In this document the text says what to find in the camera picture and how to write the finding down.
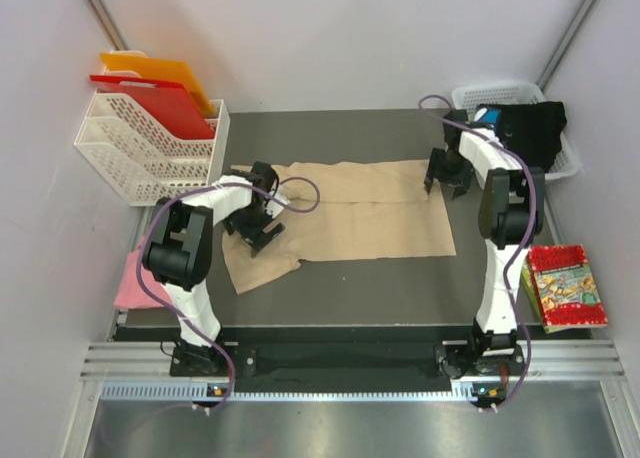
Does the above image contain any black t shirt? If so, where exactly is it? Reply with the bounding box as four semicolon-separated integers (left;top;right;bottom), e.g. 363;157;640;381
475;101;567;173

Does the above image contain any white mesh laundry basket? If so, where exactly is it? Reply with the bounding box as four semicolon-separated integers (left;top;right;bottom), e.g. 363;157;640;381
451;80;580;182

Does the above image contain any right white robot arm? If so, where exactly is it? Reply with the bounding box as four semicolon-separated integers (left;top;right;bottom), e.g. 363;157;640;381
424;109;545;374

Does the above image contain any pink folded t shirt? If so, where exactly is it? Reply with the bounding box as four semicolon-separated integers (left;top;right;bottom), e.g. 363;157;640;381
114;239;171;310

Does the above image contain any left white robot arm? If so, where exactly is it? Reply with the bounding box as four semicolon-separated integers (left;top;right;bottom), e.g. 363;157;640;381
136;162;287;377

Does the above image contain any red plastic folder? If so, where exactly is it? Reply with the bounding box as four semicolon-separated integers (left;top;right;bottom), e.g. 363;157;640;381
89;74;215;140

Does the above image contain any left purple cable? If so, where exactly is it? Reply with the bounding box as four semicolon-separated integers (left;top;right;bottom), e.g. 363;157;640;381
136;176;321;412

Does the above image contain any purple cable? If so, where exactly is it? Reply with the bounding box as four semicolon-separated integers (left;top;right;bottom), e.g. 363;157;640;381
417;95;536;412
136;176;321;412

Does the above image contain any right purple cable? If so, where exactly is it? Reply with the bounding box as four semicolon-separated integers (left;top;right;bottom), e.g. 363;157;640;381
417;95;536;412

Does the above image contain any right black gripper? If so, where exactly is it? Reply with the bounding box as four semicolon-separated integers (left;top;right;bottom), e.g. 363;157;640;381
424;148;472;199

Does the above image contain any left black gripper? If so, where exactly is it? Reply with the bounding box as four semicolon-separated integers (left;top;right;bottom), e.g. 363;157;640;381
221;204;283;256

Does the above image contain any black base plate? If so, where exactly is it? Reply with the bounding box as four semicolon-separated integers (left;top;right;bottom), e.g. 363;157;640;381
170;341;522;379

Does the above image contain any beige t shirt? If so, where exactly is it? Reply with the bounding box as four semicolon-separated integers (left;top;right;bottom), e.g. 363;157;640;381
222;160;456;294

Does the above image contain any white perforated file organizer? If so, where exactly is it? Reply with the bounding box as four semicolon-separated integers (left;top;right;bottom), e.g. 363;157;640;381
74;92;231;206

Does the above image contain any orange plastic folder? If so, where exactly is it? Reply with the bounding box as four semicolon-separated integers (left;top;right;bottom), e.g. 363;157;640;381
100;51;216;118

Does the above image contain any white slotted cable duct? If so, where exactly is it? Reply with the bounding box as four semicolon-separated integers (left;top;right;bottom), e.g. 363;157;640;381
100;380;501;402

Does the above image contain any colourful picture book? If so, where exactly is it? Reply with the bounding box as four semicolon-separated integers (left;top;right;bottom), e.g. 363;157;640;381
521;245;609;333

